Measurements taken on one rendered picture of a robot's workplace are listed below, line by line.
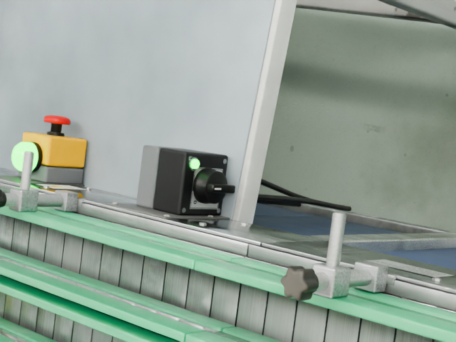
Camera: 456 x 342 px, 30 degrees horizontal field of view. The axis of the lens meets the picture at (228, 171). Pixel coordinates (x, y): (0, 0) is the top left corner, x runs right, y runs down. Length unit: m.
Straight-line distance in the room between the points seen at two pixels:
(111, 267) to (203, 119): 0.24
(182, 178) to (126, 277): 0.14
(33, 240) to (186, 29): 0.36
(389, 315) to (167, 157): 0.44
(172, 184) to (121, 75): 0.27
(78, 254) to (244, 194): 0.23
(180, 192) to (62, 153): 0.29
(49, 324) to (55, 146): 0.27
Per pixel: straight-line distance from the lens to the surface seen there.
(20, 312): 1.22
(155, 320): 0.90
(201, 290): 0.96
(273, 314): 0.89
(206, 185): 1.04
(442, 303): 0.79
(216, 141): 1.12
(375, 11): 1.66
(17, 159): 1.27
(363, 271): 0.79
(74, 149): 1.29
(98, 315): 0.99
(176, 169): 1.05
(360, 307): 0.73
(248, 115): 1.09
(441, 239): 1.28
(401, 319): 0.71
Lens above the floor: 1.58
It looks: 49 degrees down
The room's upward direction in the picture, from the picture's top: 86 degrees counter-clockwise
